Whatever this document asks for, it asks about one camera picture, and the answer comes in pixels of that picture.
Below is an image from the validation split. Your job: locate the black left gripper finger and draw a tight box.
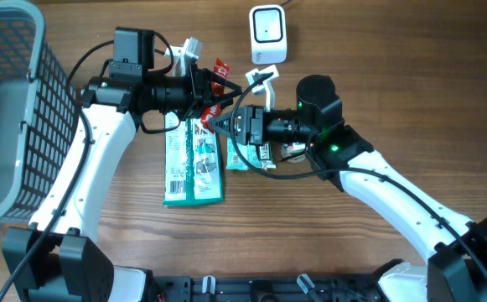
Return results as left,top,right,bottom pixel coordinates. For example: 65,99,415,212
210,92,237,109
211,72,242,95

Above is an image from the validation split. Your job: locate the red chocolate bar packet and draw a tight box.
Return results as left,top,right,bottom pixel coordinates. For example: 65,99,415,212
200,58,230,132

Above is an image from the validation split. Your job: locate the light teal snack pouch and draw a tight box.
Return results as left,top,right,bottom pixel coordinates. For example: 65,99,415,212
226,138,262,170

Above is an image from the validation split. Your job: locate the large green 3M package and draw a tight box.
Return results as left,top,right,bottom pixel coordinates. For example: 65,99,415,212
163,112,224,207

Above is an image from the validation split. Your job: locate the yogurt bottle red label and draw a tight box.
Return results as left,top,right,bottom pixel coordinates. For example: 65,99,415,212
281,143,306,163

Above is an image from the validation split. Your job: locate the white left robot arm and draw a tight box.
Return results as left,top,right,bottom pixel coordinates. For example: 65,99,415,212
2,27,241,301

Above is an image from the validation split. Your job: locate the white barcode scanner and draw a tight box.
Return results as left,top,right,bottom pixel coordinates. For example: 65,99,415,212
248,4,288,65

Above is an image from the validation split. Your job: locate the dark grey plastic basket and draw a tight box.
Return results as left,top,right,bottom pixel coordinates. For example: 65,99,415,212
0,1,79,223

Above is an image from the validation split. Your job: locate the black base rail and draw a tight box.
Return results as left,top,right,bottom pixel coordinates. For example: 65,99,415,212
145,274,387,302

